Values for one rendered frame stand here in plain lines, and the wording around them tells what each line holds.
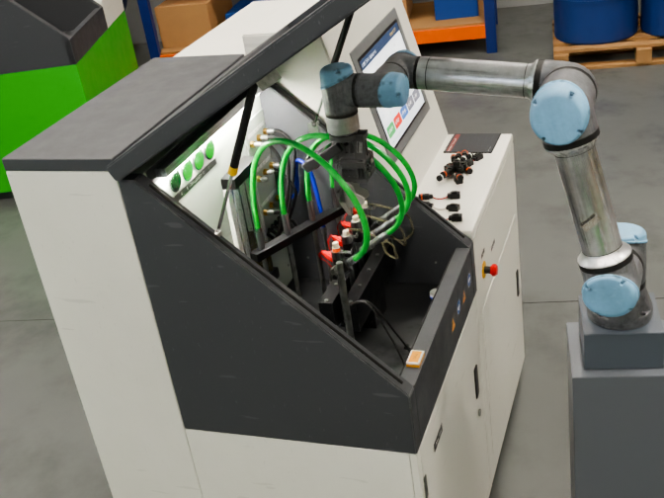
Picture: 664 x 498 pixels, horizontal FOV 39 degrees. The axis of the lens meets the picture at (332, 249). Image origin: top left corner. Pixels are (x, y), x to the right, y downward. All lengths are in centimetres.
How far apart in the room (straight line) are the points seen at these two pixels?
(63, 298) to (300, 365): 59
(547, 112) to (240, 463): 110
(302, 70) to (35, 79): 348
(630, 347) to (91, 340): 127
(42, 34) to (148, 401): 370
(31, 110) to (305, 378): 408
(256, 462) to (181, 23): 594
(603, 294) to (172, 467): 113
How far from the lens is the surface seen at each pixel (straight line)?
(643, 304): 229
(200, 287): 204
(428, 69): 212
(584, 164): 198
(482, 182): 285
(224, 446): 230
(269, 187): 258
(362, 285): 237
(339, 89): 206
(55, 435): 385
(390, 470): 216
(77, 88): 578
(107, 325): 223
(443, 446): 235
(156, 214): 199
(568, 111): 191
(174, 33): 795
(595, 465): 247
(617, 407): 236
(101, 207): 206
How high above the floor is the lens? 216
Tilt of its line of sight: 28 degrees down
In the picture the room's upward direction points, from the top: 9 degrees counter-clockwise
